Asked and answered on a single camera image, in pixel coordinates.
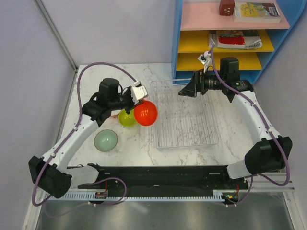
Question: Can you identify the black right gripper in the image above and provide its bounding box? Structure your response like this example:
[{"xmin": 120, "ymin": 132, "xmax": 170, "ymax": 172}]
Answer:
[{"xmin": 178, "ymin": 69, "xmax": 226, "ymax": 97}]

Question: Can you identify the lime green plastic bowl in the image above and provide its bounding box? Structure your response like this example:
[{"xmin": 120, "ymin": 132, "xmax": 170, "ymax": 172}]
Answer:
[{"xmin": 118, "ymin": 109, "xmax": 137, "ymax": 127}]

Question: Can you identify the orange plastic bowl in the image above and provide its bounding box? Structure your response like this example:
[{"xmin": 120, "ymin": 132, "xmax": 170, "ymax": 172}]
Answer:
[{"xmin": 134, "ymin": 100, "xmax": 158, "ymax": 127}]

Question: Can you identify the white wire dish rack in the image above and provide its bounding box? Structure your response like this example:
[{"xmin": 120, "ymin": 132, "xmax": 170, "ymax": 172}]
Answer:
[{"xmin": 150, "ymin": 77, "xmax": 219, "ymax": 150}]

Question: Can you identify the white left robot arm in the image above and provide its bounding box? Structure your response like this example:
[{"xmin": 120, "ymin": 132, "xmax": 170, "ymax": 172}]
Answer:
[{"xmin": 28, "ymin": 78, "xmax": 148, "ymax": 198}]

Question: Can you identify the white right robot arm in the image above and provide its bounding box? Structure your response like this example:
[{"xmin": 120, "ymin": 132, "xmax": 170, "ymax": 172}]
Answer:
[{"xmin": 178, "ymin": 52, "xmax": 293, "ymax": 189}]

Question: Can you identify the orange bowl white inside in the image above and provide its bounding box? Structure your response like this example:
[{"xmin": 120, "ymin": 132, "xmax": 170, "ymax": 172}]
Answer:
[{"xmin": 111, "ymin": 110, "xmax": 120, "ymax": 118}]

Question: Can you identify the pale green ceramic bowl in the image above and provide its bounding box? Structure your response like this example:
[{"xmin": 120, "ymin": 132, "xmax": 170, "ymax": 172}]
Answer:
[{"xmin": 94, "ymin": 129, "xmax": 118, "ymax": 152}]

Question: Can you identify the red spiral notebook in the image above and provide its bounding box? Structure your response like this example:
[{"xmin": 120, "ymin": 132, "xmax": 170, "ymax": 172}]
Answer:
[{"xmin": 208, "ymin": 30, "xmax": 263, "ymax": 49}]

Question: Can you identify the blue shelf unit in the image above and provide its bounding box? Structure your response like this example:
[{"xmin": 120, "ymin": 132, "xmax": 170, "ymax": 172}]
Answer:
[{"xmin": 171, "ymin": 0, "xmax": 306, "ymax": 83}]

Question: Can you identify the red brown box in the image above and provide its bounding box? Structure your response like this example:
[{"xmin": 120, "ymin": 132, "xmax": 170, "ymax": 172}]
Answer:
[{"xmin": 218, "ymin": 0, "xmax": 235, "ymax": 16}]

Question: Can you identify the yellow cover book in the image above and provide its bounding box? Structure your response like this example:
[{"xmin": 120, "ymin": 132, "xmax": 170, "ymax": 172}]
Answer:
[{"xmin": 233, "ymin": 2, "xmax": 282, "ymax": 23}]

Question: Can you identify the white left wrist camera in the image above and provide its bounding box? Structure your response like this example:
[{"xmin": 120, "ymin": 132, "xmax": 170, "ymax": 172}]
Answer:
[{"xmin": 130, "ymin": 81, "xmax": 148, "ymax": 105}]

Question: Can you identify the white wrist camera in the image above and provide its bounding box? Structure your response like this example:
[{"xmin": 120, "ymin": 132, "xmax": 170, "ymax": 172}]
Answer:
[
  {"xmin": 198, "ymin": 51, "xmax": 213, "ymax": 73},
  {"xmin": 130, "ymin": 81, "xmax": 148, "ymax": 105}
]

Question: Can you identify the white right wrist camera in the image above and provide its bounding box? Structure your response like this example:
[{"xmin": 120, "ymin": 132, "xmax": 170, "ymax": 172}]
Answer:
[{"xmin": 198, "ymin": 51, "xmax": 213, "ymax": 73}]

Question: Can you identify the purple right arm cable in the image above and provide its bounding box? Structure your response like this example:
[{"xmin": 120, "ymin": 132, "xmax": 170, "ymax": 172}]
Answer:
[{"xmin": 208, "ymin": 45, "xmax": 291, "ymax": 207}]

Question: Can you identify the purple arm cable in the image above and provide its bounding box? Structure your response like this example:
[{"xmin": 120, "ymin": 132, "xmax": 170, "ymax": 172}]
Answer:
[
  {"xmin": 208, "ymin": 45, "xmax": 291, "ymax": 207},
  {"xmin": 32, "ymin": 62, "xmax": 142, "ymax": 207}
]

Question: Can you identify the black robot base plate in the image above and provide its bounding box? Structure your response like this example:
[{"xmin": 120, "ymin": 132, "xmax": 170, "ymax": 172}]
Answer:
[{"xmin": 78, "ymin": 165, "xmax": 248, "ymax": 196}]

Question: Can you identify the white slotted cable duct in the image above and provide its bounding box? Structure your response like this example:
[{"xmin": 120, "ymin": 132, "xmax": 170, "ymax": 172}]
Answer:
[{"xmin": 64, "ymin": 189, "xmax": 227, "ymax": 202}]

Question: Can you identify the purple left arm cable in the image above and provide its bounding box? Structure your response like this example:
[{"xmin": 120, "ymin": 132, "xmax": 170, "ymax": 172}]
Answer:
[{"xmin": 32, "ymin": 62, "xmax": 142, "ymax": 207}]

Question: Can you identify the aluminium corner rail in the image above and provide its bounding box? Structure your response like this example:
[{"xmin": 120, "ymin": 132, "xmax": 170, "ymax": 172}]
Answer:
[{"xmin": 33, "ymin": 0, "xmax": 78, "ymax": 72}]

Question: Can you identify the aluminium front rail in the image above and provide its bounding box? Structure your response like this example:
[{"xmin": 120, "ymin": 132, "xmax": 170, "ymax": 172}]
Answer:
[{"xmin": 251, "ymin": 172, "xmax": 295, "ymax": 192}]

